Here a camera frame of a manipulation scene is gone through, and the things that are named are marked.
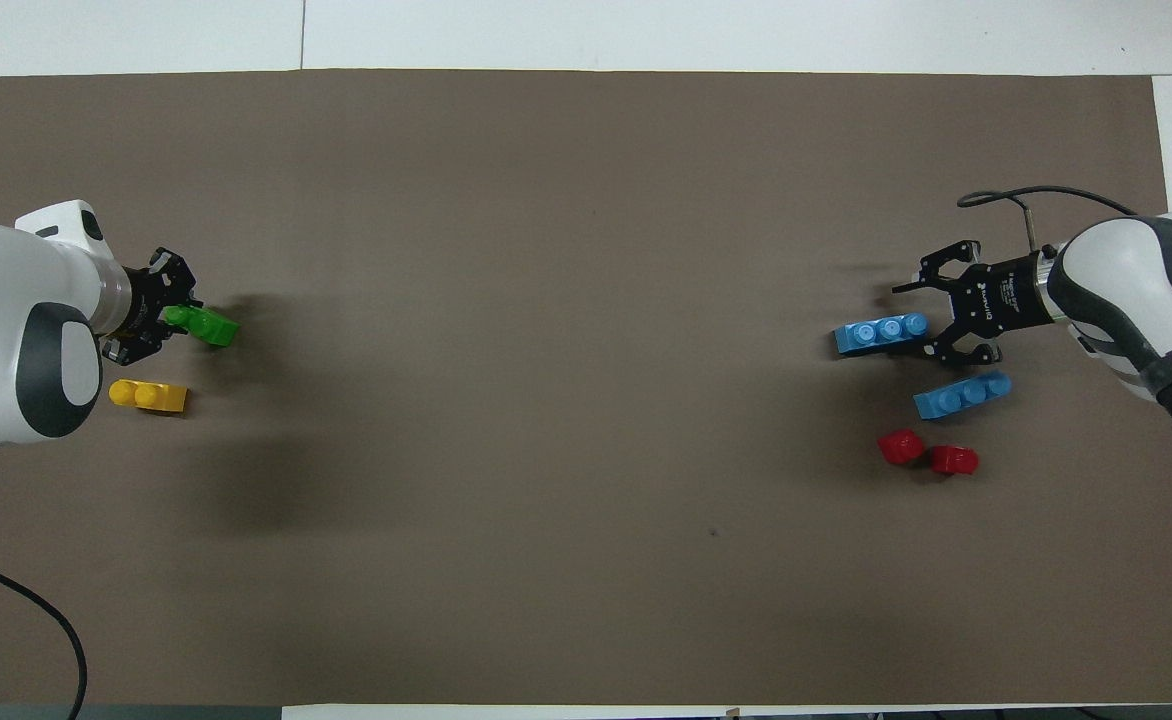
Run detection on yellow two-stud toy block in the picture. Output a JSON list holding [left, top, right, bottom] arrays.
[[108, 378, 189, 415]]

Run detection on brown table mat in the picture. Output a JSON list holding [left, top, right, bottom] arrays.
[[0, 68, 1172, 707]]

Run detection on blue three-stud toy block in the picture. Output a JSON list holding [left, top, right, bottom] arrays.
[[912, 370, 1014, 422], [834, 312, 931, 357]]

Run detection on green two-stud toy block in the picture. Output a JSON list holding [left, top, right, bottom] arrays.
[[165, 304, 241, 350]]

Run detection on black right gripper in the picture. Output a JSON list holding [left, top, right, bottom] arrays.
[[886, 239, 1059, 367]]

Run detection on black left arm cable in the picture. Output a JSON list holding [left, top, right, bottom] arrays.
[[0, 552, 89, 720]]

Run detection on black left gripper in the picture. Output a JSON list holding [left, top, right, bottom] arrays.
[[100, 247, 205, 367]]

